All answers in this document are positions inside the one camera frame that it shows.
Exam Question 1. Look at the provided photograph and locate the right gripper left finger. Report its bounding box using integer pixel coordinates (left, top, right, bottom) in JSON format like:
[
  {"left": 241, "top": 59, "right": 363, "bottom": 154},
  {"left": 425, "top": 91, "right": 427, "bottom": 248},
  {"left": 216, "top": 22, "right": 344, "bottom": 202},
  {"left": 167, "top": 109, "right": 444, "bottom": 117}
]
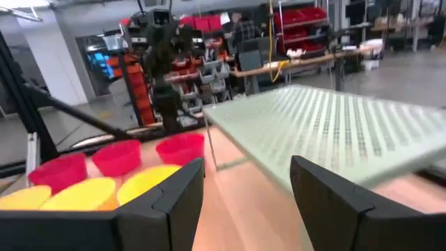
[{"left": 0, "top": 157, "right": 206, "bottom": 251}]

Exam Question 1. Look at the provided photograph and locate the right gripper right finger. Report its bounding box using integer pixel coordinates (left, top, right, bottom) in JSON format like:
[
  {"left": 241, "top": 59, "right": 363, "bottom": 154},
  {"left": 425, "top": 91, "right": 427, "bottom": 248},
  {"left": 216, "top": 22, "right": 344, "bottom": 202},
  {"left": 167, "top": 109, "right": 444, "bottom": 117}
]
[{"left": 289, "top": 155, "right": 446, "bottom": 251}]

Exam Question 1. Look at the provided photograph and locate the yellow plastic bowl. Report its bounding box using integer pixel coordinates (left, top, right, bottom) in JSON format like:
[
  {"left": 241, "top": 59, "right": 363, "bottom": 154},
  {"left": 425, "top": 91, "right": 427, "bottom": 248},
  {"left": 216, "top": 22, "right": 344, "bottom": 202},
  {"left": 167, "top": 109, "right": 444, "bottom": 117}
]
[
  {"left": 40, "top": 177, "right": 117, "bottom": 212},
  {"left": 116, "top": 164, "right": 182, "bottom": 206},
  {"left": 0, "top": 185, "right": 52, "bottom": 211}
]

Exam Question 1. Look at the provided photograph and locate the red plastic bowl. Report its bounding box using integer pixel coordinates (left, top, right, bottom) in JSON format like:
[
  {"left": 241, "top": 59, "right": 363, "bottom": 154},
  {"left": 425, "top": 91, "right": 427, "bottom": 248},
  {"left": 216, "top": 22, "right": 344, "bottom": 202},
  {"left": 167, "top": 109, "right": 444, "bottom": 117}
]
[
  {"left": 155, "top": 132, "right": 206, "bottom": 167},
  {"left": 28, "top": 153, "right": 88, "bottom": 195},
  {"left": 91, "top": 139, "right": 142, "bottom": 178}
]

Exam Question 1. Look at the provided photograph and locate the green perforated metal shelf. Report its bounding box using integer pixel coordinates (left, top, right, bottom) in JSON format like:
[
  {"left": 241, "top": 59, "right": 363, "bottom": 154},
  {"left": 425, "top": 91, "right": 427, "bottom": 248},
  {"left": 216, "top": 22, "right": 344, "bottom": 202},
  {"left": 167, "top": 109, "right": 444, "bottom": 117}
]
[{"left": 203, "top": 83, "right": 446, "bottom": 189}]

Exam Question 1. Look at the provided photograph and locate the wooden workbench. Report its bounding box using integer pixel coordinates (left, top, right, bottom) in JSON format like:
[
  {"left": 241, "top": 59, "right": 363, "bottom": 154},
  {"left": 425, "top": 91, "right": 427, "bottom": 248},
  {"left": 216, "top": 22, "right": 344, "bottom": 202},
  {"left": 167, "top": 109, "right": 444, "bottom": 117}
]
[{"left": 231, "top": 45, "right": 384, "bottom": 95}]

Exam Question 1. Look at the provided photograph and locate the parts bin rack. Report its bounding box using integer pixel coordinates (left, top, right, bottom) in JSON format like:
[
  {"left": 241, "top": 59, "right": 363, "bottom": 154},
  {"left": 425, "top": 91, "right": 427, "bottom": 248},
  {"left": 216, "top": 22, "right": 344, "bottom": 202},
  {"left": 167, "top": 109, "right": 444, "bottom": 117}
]
[{"left": 118, "top": 13, "right": 233, "bottom": 128}]

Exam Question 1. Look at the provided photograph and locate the shelving with red bins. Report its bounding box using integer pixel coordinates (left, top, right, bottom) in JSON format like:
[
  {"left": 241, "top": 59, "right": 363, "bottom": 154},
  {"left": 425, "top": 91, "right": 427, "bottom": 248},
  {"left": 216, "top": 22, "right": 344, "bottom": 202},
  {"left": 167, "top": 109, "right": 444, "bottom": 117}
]
[{"left": 273, "top": 5, "right": 330, "bottom": 56}]

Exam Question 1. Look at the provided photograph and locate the person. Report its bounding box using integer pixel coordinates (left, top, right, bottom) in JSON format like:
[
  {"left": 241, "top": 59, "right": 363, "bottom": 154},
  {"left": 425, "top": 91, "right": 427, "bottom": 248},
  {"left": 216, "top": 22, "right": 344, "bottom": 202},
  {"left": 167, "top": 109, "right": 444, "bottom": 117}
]
[{"left": 228, "top": 12, "right": 262, "bottom": 48}]

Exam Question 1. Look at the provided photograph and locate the white frame bracket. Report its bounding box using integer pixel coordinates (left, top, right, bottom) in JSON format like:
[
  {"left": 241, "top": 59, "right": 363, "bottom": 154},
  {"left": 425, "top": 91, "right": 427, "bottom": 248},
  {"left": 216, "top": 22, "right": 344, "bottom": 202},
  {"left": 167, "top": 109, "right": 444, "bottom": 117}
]
[{"left": 26, "top": 132, "right": 38, "bottom": 185}]

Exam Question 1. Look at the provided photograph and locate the yellow hanging hose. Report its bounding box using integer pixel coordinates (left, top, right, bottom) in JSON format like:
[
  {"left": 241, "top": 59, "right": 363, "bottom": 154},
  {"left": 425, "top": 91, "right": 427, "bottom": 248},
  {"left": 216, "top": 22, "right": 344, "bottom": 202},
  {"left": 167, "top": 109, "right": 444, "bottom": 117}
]
[{"left": 266, "top": 0, "right": 290, "bottom": 84}]

